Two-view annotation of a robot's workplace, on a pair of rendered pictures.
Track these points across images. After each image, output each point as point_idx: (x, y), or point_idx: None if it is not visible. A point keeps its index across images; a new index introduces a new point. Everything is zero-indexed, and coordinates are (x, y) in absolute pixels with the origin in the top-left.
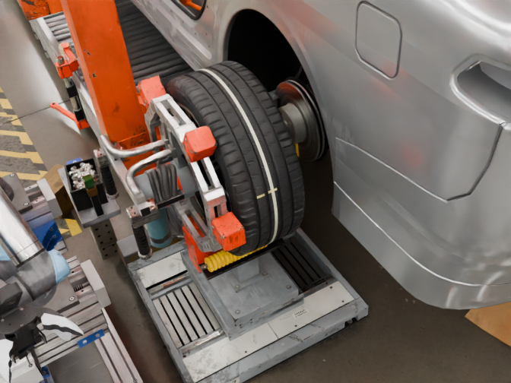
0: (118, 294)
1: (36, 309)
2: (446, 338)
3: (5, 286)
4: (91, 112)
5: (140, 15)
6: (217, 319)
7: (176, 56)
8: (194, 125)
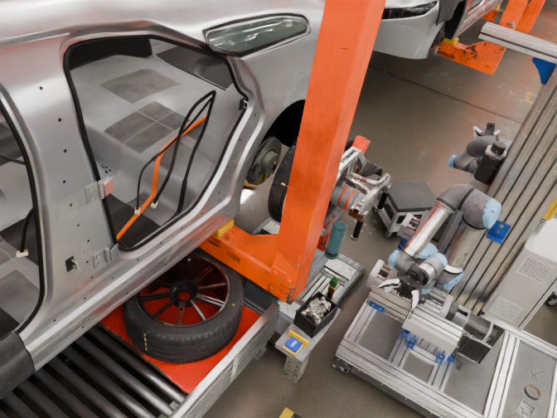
0: (324, 344)
1: (480, 133)
2: (268, 194)
3: (491, 123)
4: (185, 415)
5: None
6: (320, 269)
7: (2, 411)
8: (351, 147)
